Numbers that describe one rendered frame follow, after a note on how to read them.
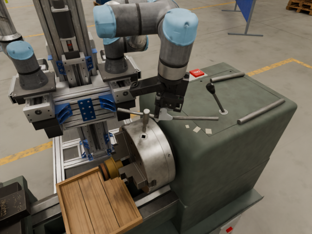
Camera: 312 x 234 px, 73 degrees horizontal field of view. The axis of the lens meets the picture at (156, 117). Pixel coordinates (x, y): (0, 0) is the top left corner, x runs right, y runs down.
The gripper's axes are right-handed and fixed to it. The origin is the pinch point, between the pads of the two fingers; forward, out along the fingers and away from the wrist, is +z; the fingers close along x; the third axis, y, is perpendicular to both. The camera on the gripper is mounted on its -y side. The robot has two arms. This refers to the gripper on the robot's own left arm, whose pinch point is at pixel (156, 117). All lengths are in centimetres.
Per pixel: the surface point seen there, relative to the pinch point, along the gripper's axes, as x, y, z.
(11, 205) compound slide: -29, -50, 36
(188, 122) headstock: 8.7, 12.9, 10.5
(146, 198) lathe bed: -12, 2, 49
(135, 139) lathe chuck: -2.0, -6.4, 13.3
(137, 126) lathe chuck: 5.2, -7.3, 14.7
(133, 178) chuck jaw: -12.8, -4.2, 24.5
